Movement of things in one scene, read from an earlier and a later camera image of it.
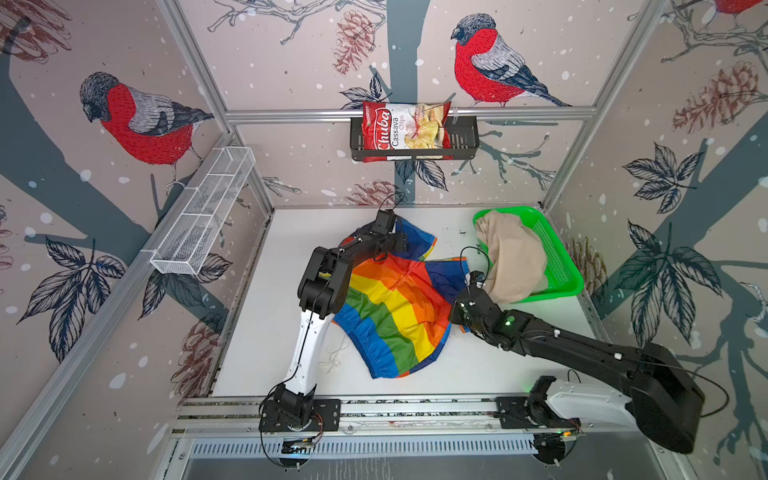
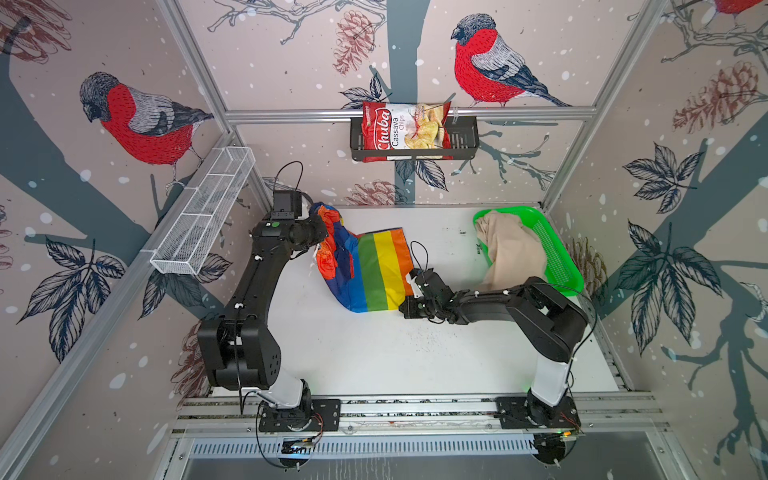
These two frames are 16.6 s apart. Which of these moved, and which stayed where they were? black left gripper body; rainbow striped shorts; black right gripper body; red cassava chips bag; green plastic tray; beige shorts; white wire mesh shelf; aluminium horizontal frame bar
Moved: rainbow striped shorts; black right gripper body; black left gripper body
Stayed: green plastic tray; white wire mesh shelf; aluminium horizontal frame bar; beige shorts; red cassava chips bag
